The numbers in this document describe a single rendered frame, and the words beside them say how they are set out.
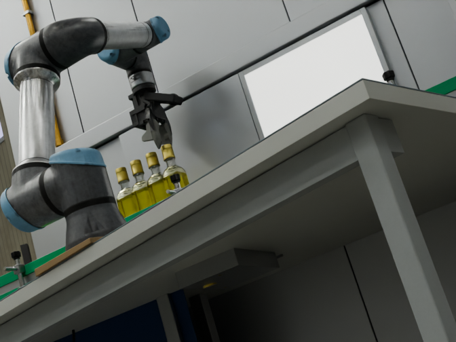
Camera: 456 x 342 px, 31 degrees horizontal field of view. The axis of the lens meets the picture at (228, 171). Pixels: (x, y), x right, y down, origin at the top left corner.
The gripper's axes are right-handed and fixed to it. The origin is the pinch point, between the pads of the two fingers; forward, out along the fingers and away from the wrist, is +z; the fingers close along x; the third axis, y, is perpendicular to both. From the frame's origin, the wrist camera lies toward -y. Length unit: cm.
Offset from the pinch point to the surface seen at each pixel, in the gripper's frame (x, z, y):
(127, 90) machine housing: -14.2, -29.9, 16.5
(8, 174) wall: -425, -234, 441
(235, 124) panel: -11.9, -0.8, -18.5
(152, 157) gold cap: 1.6, 2.1, 4.6
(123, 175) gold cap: 1.8, 3.2, 16.2
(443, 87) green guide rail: 3, 21, -82
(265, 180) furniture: 75, 47, -61
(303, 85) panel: -12.6, -2.6, -42.6
